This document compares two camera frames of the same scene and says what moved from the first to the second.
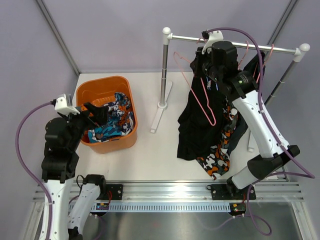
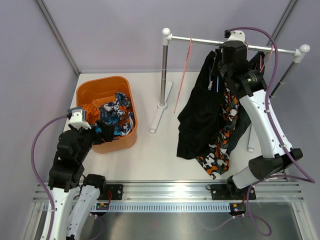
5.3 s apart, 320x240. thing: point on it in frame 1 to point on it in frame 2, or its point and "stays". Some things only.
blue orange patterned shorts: x=120 y=120 stays
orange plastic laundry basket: x=102 y=89 stays
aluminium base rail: x=188 y=192 stays
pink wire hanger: x=176 y=54 to x=186 y=66
